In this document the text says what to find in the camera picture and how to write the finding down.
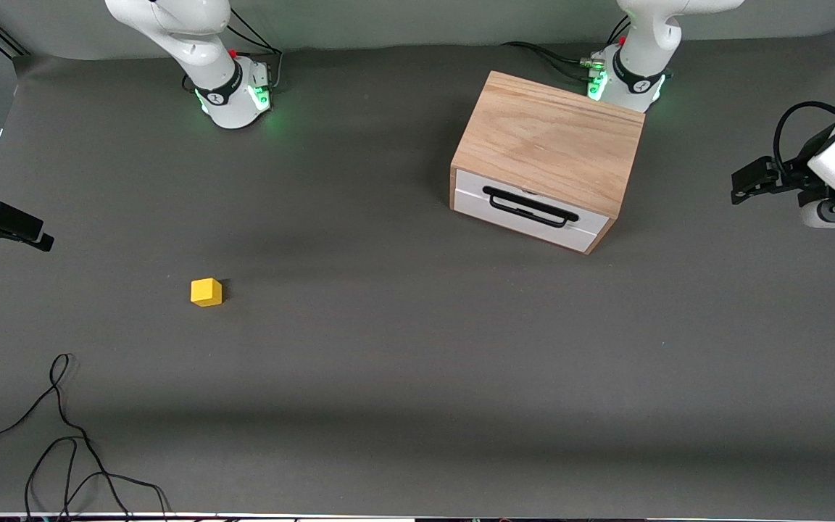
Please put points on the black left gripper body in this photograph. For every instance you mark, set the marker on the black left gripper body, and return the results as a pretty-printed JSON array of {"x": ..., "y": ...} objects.
[{"x": 793, "y": 176}]

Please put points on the yellow cube block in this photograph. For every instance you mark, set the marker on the yellow cube block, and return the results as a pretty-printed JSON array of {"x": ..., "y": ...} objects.
[{"x": 206, "y": 291}]

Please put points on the white-fronted wooden drawer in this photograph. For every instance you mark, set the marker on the white-fronted wooden drawer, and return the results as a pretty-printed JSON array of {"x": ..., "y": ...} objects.
[{"x": 475, "y": 199}]

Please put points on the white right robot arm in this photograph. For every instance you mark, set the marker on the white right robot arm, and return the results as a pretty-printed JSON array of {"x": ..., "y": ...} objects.
[{"x": 222, "y": 94}]

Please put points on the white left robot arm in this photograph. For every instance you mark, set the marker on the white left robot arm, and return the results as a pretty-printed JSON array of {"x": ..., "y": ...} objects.
[{"x": 642, "y": 43}]

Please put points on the wooden drawer cabinet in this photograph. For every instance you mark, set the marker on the wooden drawer cabinet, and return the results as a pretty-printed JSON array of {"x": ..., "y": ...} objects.
[{"x": 544, "y": 141}]

